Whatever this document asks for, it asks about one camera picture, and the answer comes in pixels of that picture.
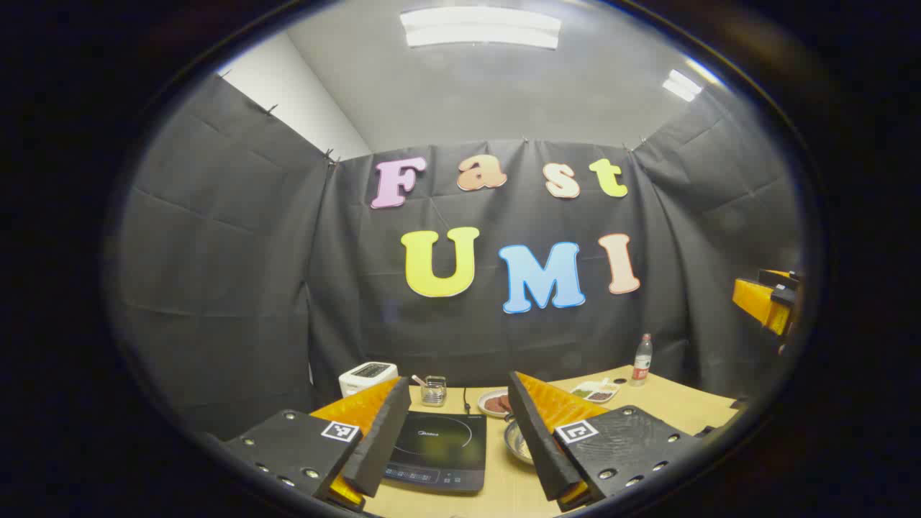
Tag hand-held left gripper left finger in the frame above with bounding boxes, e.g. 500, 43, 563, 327
219, 376, 412, 513

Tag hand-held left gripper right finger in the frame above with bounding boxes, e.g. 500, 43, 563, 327
507, 371, 709, 513

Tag steel pot with black handle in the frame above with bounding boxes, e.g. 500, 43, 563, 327
502, 416, 537, 465

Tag black induction cooktop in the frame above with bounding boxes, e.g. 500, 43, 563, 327
384, 410, 488, 494

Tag white round plate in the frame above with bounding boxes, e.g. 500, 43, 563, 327
478, 389, 514, 418

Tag white toaster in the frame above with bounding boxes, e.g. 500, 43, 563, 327
338, 361, 399, 398

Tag white divided bean tray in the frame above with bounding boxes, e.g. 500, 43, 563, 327
571, 380, 620, 404

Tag clear water bottle red label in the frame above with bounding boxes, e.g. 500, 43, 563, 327
631, 333, 654, 388

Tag ceiling light panel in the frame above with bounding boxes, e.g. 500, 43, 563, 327
662, 69, 703, 102
399, 7, 562, 50

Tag black backdrop cloth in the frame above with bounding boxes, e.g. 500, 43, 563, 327
108, 72, 803, 440

